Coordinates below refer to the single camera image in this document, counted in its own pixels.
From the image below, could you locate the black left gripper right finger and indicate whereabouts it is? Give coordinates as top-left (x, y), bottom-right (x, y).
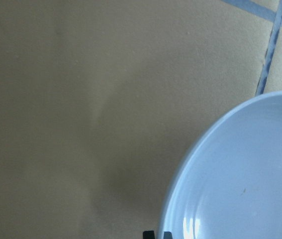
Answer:
top-left (163, 232), bottom-right (173, 239)

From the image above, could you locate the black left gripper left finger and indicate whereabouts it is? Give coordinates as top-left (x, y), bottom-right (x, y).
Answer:
top-left (142, 231), bottom-right (155, 239)

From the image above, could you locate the light blue round plate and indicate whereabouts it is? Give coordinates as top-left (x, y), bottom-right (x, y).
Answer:
top-left (157, 91), bottom-right (282, 239)

